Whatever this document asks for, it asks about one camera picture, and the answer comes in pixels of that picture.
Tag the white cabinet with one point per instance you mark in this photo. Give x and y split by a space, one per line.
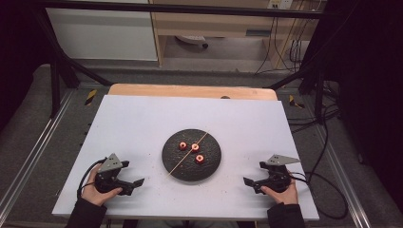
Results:
101 34

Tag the aluminium floor rail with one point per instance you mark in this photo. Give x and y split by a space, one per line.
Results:
345 177
34 148

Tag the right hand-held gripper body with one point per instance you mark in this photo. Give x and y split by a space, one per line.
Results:
278 177

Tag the white wall socket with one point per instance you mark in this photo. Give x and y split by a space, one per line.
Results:
280 3

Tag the yellow black tape strip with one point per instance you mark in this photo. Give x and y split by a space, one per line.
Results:
295 102
90 97

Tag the person's left hand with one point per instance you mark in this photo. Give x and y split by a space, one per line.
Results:
95 198

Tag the black curtain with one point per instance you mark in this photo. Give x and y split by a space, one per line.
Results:
15 47
374 95

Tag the black metal frame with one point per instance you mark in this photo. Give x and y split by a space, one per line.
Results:
190 8

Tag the black round plate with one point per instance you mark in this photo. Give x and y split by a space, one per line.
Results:
207 164

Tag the thin wooden skewer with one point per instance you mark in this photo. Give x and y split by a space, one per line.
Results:
180 162

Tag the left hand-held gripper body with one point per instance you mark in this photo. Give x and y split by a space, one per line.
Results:
109 164

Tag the person's right hand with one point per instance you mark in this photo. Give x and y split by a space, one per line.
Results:
286 197

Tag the wooden table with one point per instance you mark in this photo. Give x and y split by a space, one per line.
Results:
177 91

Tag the light wooden desk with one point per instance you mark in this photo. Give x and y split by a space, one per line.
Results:
206 23

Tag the grey chair base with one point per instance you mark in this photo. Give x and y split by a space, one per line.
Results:
190 39

